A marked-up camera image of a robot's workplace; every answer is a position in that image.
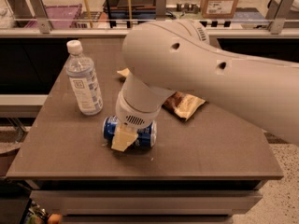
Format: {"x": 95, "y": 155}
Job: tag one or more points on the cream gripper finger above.
{"x": 124, "y": 136}

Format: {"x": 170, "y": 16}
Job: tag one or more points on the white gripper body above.
{"x": 132, "y": 116}

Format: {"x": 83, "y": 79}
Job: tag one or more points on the blue pepsi can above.
{"x": 146, "y": 136}

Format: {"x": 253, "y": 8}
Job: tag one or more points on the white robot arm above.
{"x": 164, "y": 57}

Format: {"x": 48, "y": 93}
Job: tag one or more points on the brown sea salt chips bag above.
{"x": 183, "y": 104}

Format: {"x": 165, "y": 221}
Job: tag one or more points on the clear plastic water bottle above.
{"x": 83, "y": 79}

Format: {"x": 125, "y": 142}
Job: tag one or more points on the brown table with drawers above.
{"x": 206, "y": 169}

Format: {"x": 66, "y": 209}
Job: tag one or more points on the purple plastic crate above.
{"x": 60, "y": 17}

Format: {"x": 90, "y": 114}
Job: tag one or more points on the cardboard box with label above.
{"x": 218, "y": 8}

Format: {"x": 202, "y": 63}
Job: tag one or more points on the metal railing post centre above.
{"x": 160, "y": 10}

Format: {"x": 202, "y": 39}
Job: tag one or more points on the metal railing post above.
{"x": 160, "y": 10}
{"x": 41, "y": 15}
{"x": 277, "y": 16}

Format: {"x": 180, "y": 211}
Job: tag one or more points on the metal railing post left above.
{"x": 41, "y": 15}

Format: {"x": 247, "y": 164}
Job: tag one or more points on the metal railing post right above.
{"x": 277, "y": 16}

